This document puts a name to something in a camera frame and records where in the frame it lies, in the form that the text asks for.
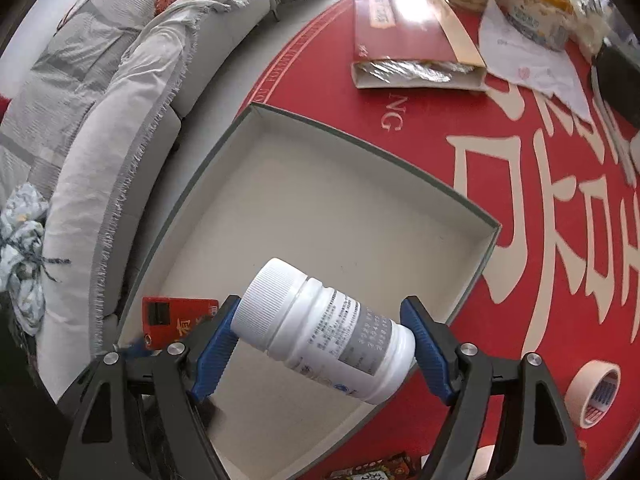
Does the white tape roll striped core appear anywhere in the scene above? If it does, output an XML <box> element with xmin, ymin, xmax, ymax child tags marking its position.
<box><xmin>564</xmin><ymin>360</ymin><xmax>622</xmax><ymax>429</ymax></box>

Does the red card box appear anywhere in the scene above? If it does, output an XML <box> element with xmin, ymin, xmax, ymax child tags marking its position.
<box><xmin>142</xmin><ymin>296</ymin><xmax>219</xmax><ymax>350</ymax></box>

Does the mahjong pattern card box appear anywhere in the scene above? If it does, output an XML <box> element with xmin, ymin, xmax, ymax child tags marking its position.
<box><xmin>326</xmin><ymin>452</ymin><xmax>416</xmax><ymax>480</ymax></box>

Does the white pill bottle grey label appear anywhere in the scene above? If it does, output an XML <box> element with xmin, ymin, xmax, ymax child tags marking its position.
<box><xmin>231</xmin><ymin>258</ymin><xmax>416</xmax><ymax>405</ymax></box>

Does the round red rug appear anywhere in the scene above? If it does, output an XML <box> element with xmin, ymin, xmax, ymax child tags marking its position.
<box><xmin>248</xmin><ymin>0</ymin><xmax>639</xmax><ymax>479</ymax></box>

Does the floral cloth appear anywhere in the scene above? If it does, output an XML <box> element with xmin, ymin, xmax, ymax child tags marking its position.
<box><xmin>1</xmin><ymin>182</ymin><xmax>70</xmax><ymax>337</ymax></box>

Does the grey cardboard box tray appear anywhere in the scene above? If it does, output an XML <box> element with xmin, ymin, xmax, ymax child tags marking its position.
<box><xmin>119</xmin><ymin>104</ymin><xmax>500</xmax><ymax>479</ymax></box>

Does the grey fabric sofa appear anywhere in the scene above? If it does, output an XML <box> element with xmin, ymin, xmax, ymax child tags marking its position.
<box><xmin>1</xmin><ymin>0</ymin><xmax>276</xmax><ymax>399</ymax></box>

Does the black radio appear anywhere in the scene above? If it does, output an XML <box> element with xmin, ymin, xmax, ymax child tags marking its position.
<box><xmin>593</xmin><ymin>42</ymin><xmax>640</xmax><ymax>128</ymax></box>

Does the white paper sheet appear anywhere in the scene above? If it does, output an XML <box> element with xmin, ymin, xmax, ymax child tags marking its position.
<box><xmin>478</xmin><ymin>0</ymin><xmax>592</xmax><ymax>122</ymax></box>

